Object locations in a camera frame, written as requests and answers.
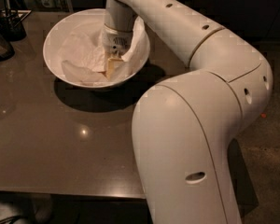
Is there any white object under table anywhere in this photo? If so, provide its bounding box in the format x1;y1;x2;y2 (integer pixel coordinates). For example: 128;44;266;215
0;193;53;224

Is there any white bowl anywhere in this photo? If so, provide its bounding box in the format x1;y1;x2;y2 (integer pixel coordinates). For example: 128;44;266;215
43;9;150;90

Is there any black wire utensil basket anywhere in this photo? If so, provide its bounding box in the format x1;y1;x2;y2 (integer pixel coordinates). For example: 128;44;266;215
0;0;26;41

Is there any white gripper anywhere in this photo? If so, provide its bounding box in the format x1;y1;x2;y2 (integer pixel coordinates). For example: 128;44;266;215
102;24;133;79

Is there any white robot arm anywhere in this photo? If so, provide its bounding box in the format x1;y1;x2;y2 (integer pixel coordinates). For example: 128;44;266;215
118;0;273;224

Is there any white paper liner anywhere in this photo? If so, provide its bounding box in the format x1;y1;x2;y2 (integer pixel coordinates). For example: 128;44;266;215
58;17;145;87

